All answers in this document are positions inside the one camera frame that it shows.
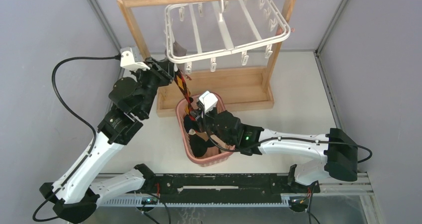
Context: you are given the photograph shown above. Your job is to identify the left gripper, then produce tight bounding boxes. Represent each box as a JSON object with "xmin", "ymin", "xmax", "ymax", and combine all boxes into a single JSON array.
[{"xmin": 130, "ymin": 57, "xmax": 175, "ymax": 117}]

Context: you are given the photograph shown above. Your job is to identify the brown patterned sock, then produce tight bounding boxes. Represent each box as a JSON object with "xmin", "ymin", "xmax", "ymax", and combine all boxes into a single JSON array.
[{"xmin": 174, "ymin": 70, "xmax": 194, "ymax": 114}]

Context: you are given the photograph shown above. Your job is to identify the brown beige striped sock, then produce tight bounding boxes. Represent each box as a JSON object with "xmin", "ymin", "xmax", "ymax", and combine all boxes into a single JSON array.
[{"xmin": 189, "ymin": 132, "xmax": 222, "ymax": 158}]

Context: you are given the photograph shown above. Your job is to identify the plain black sock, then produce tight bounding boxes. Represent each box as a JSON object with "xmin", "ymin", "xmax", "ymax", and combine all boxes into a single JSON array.
[{"xmin": 189, "ymin": 134, "xmax": 215, "ymax": 158}]

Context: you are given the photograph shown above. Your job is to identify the white plastic clip hanger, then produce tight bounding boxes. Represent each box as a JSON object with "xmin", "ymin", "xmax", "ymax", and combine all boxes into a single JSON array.
[{"xmin": 164, "ymin": 0, "xmax": 291, "ymax": 74}]

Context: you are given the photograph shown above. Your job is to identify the pink plastic basket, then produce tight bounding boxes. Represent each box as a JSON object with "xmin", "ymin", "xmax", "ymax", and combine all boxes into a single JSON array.
[{"xmin": 176, "ymin": 99, "xmax": 233, "ymax": 167}]

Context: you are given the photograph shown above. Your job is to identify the black red cuff sock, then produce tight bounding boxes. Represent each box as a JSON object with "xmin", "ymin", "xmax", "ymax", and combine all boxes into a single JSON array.
[{"xmin": 183, "ymin": 114, "xmax": 202, "ymax": 135}]

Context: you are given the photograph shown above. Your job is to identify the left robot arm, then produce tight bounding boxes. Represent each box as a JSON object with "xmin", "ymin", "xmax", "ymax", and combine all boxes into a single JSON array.
[{"xmin": 39, "ymin": 57, "xmax": 177, "ymax": 224}]

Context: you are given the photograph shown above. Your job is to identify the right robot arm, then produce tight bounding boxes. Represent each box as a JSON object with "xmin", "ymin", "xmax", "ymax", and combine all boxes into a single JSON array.
[{"xmin": 183, "ymin": 109, "xmax": 359, "ymax": 192}]

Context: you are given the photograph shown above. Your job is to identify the wooden hanging rack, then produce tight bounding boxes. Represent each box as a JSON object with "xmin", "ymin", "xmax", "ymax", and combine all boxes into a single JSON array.
[{"xmin": 116, "ymin": 0, "xmax": 296, "ymax": 117}]

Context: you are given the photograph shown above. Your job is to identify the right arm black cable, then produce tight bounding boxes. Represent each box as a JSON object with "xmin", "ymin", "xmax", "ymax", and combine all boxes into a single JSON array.
[{"xmin": 202, "ymin": 113, "xmax": 373, "ymax": 164}]

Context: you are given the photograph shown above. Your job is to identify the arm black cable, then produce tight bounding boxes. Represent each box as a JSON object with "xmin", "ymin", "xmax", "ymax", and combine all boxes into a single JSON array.
[
  {"xmin": 202, "ymin": 113, "xmax": 373, "ymax": 164},
  {"xmin": 32, "ymin": 55, "xmax": 121, "ymax": 223}
]

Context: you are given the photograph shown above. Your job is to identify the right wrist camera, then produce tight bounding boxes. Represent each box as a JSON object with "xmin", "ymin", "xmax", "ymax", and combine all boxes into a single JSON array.
[{"xmin": 198, "ymin": 91, "xmax": 218, "ymax": 113}]

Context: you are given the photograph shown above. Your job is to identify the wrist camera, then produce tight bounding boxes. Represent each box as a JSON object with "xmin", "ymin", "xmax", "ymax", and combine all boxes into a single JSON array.
[
  {"xmin": 120, "ymin": 46, "xmax": 150, "ymax": 72},
  {"xmin": 198, "ymin": 91, "xmax": 218, "ymax": 113}
]

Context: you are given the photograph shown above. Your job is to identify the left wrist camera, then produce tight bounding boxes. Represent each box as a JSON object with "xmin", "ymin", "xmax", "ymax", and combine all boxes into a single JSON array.
[{"xmin": 120, "ymin": 46, "xmax": 150, "ymax": 72}]

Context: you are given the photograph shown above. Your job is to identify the black mounting rail base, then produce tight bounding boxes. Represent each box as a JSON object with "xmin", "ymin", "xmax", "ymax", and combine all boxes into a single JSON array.
[{"xmin": 149, "ymin": 173, "xmax": 310, "ymax": 207}]

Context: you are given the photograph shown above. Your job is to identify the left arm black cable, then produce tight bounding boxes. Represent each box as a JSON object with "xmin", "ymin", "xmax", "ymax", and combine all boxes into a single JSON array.
[{"xmin": 32, "ymin": 55, "xmax": 121, "ymax": 223}]

